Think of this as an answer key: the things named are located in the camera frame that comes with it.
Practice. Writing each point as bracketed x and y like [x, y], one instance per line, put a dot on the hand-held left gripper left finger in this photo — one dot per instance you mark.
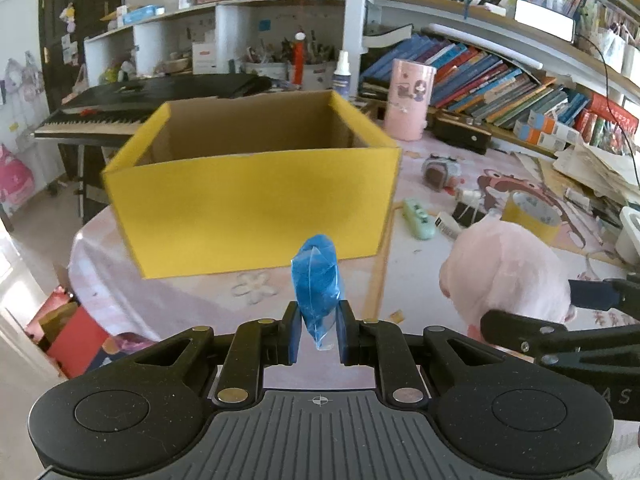
[293, 332]

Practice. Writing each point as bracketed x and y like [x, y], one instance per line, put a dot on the black electronic keyboard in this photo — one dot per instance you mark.
[150, 95]

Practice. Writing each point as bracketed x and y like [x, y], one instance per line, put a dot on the small toy camera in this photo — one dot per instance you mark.
[440, 172]

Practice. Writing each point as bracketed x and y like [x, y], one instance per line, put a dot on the pile of papers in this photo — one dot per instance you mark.
[600, 170]

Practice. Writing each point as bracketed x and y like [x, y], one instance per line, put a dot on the yellow tape roll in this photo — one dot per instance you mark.
[532, 217]

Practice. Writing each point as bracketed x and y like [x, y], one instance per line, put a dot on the white bookshelf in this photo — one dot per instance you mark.
[352, 20]

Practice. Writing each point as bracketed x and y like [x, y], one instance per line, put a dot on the white charger plug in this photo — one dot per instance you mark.
[470, 195]

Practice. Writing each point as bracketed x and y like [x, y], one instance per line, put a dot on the red white glue bottle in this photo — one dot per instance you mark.
[299, 60]

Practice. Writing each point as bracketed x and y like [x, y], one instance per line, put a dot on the green stapler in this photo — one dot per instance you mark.
[420, 220]

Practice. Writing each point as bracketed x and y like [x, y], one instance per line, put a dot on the pen holder with pens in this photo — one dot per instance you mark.
[310, 72]

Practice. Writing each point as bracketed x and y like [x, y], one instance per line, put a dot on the slanted row of books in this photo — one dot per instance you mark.
[475, 80]

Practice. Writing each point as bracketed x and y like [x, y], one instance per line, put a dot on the mounted glowing phone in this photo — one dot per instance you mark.
[544, 20]

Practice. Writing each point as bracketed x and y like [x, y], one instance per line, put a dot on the dark wooden radio box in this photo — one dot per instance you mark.
[460, 132]

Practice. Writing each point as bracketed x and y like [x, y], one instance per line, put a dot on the blue flat box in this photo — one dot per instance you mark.
[142, 14]

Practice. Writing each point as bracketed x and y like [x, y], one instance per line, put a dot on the black keyboard stand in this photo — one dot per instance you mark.
[82, 180]

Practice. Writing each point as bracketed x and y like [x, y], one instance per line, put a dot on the white spray bottle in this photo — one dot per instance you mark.
[342, 77]

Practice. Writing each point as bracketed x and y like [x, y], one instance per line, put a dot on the pink backpack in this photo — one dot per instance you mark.
[15, 180]

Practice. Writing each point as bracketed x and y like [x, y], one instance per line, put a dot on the yellow cardboard box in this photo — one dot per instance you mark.
[250, 210]

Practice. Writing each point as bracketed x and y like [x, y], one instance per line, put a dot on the blue plastic bag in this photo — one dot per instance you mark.
[317, 280]

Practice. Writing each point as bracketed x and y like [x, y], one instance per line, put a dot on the stack of orange white cartons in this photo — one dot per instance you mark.
[547, 132]

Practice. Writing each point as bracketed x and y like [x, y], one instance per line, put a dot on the white box red label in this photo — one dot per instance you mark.
[204, 60]

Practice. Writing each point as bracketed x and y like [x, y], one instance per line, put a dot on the dark door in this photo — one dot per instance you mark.
[80, 0]

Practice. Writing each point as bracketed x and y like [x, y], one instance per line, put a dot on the pink cartoon cylinder container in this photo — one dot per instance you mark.
[410, 100]

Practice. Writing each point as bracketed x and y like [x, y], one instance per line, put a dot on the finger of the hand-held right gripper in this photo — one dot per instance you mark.
[592, 293]
[530, 330]

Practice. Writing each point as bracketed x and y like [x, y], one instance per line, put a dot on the pink plush toy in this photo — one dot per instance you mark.
[505, 270]

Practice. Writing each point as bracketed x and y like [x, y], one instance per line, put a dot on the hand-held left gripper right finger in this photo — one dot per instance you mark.
[346, 334]

